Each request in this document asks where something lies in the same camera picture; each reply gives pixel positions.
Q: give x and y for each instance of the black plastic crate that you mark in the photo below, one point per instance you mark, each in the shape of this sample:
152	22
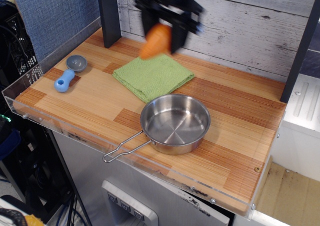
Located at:
16	49

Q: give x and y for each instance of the blue grey ice cream scoop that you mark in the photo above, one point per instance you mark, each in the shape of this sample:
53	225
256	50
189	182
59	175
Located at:
75	64

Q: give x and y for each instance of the stainless steel cabinet with dispenser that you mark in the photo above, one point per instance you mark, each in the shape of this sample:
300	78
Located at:
121	192

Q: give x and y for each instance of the stainless steel pan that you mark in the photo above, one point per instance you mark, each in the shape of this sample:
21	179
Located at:
174	124

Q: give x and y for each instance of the black right vertical post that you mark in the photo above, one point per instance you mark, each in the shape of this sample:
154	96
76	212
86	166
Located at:
302	51

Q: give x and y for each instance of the black left vertical post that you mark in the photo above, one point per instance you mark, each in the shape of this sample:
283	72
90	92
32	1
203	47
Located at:
110	21

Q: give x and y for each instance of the orange plastic toy carrot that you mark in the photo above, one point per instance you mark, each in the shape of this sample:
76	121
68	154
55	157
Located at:
158	41

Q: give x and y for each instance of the green folded cloth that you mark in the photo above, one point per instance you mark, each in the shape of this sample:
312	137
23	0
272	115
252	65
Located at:
151	78

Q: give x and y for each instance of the black vertical post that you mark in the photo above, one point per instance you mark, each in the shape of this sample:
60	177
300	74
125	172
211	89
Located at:
302	51
110	21

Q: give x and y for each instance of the clear acrylic table guard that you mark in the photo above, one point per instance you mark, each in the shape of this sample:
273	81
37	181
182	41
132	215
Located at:
99	112

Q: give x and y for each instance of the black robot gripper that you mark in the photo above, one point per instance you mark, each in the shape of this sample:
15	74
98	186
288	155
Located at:
184	15

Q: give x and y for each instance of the white metal side unit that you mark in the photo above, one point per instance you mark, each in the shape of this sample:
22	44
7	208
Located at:
296	146

